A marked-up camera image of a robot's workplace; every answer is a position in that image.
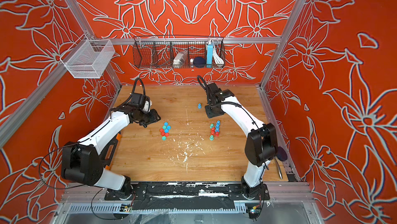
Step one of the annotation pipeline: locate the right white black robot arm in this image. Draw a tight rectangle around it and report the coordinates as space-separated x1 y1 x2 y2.
197 76 278 199

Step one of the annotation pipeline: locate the cluster of coloured stamps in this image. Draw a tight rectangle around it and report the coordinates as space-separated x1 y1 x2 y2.
209 120 221 141

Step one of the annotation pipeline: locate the white wire mesh basket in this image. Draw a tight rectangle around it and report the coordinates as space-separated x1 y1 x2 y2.
62 40 115 79

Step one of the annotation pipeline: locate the dark blue round object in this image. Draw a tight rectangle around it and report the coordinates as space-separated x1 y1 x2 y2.
193 56 206 68

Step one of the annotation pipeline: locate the metal spoon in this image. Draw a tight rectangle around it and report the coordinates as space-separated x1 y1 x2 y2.
275 158 283 179

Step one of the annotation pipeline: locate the white cable in basket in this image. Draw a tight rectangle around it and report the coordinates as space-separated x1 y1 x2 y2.
212 49 225 66

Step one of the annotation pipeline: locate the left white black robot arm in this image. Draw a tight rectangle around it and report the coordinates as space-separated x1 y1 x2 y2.
61 78 161 198

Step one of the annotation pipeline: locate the cluster of coloured stamp caps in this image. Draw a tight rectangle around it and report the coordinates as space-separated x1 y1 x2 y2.
159 122 172 141

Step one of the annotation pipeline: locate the silver pouch in basket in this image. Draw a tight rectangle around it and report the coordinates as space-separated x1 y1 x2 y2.
173 50 188 68

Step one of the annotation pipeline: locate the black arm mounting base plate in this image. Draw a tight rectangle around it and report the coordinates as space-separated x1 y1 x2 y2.
104 182 270 213

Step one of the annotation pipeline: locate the black wire wall basket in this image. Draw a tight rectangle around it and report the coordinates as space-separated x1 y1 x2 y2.
132 35 226 69

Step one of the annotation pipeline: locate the light blue box in basket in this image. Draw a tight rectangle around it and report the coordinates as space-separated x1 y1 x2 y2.
206 43 214 68

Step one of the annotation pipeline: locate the dark blue round pad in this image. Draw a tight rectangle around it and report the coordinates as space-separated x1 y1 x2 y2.
276 146 288 162

